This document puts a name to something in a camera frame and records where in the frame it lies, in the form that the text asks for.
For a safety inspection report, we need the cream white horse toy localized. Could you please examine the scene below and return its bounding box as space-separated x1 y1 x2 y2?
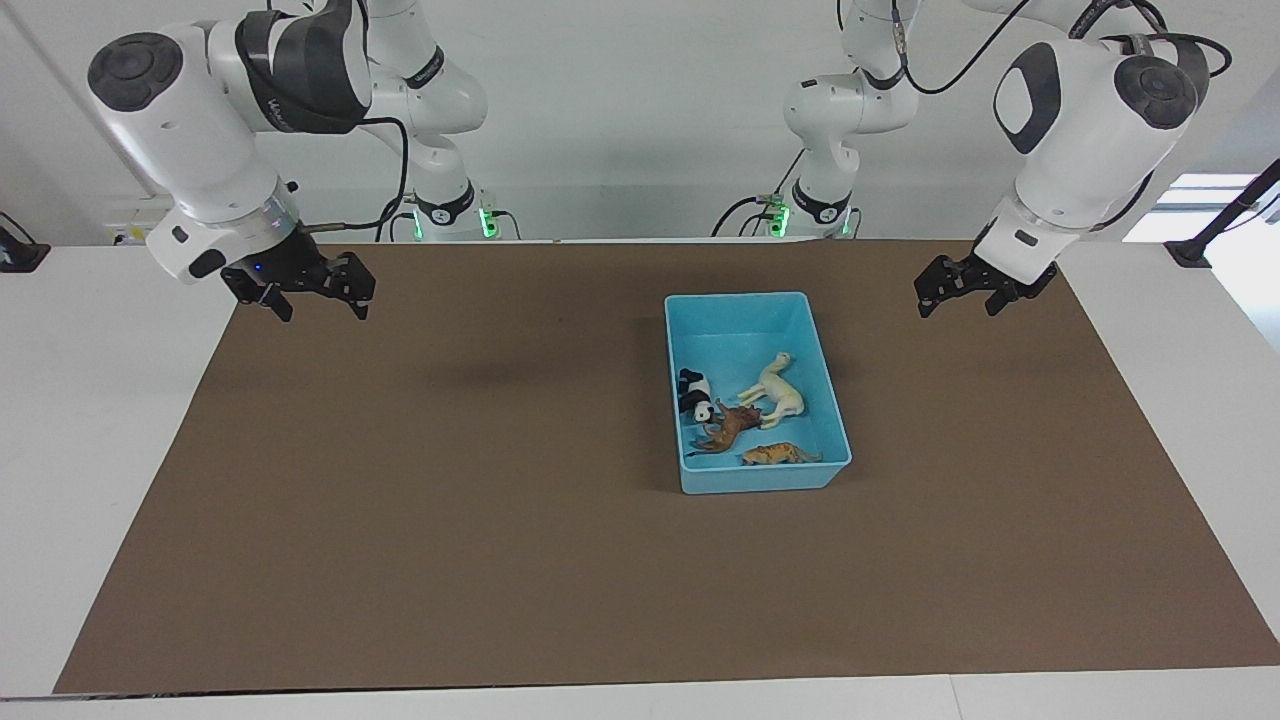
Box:
738 352 806 429

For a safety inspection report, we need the orange striped tiger toy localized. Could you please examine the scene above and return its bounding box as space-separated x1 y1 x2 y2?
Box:
740 442 823 467

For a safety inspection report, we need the brown lion toy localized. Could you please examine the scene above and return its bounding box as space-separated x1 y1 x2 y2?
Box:
686 402 763 456

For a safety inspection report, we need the black and white panda toy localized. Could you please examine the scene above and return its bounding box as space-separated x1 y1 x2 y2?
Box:
678 368 715 425

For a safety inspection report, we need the light blue plastic storage box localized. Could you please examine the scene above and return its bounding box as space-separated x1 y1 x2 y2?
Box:
664 292 853 495

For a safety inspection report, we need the black angled stand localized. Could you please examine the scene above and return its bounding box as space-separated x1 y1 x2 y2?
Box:
1165 158 1280 269

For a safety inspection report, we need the brown table mat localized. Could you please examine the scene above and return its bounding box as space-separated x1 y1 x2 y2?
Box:
53 240 1280 694

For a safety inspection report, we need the black right base cable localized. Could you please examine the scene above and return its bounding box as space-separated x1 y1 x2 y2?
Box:
375 195 416 243

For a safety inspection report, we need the black base cable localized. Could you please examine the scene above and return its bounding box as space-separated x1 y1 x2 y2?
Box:
375 195 416 243
712 148 806 239

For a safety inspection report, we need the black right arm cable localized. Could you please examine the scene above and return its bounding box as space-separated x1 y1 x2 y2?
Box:
300 118 411 244

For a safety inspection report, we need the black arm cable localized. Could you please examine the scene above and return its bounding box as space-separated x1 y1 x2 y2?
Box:
300 118 411 244
838 0 1233 96

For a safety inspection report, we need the white wall socket box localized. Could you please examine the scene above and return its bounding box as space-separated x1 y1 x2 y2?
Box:
103 197 166 246

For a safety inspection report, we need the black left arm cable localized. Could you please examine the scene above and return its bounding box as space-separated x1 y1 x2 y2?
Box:
838 0 1233 96

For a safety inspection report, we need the black left base cable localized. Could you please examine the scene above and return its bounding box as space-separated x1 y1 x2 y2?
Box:
712 148 806 239

